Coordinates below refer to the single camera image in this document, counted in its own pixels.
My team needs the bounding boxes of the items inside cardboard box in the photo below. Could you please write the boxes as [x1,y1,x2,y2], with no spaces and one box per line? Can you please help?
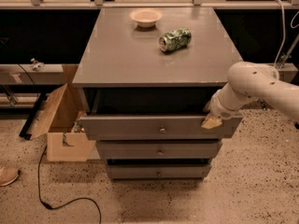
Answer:
[71,122,85,133]

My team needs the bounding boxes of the black floor cable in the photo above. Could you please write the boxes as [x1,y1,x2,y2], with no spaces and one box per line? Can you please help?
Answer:
[37,146,103,224]

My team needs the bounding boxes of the green crushed soda can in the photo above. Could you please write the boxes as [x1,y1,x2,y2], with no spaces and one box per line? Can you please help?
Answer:
[159,27,192,52]

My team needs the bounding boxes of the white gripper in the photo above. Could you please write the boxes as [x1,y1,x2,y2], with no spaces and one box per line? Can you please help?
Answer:
[201,90,240,130]

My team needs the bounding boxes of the grey drawer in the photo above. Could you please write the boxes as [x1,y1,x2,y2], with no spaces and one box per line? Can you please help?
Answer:
[106,164,211,179]
[78,89,244,141]
[96,140,222,160]

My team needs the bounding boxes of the white bowl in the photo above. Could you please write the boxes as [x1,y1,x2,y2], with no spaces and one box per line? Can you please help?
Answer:
[130,8,163,28]

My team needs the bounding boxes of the pink shoe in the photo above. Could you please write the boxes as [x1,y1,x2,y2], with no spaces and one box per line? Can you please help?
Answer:
[0,166,20,187]

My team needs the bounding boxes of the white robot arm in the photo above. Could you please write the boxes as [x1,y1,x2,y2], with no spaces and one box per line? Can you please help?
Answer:
[202,62,299,129]

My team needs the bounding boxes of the grey top drawer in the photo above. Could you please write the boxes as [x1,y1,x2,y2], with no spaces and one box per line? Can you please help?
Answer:
[78,89,244,141]

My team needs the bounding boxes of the grey middle drawer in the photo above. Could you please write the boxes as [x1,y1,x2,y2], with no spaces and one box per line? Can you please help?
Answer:
[96,140,222,160]

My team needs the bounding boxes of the small crumpled clear object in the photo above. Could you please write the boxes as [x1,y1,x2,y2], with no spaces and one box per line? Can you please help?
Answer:
[31,58,45,72]

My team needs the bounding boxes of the grey bottom drawer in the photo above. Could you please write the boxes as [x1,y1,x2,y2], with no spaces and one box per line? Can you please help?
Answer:
[106,164,211,179]

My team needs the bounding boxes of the grey window ledge rail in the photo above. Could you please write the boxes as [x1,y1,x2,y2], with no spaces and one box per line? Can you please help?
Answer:
[0,64,67,85]

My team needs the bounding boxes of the open cardboard box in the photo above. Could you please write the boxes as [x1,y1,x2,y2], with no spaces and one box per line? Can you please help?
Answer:
[30,64,97,163]

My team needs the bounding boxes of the grey drawer cabinet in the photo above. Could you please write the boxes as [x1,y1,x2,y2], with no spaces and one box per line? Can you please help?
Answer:
[73,7,241,167]

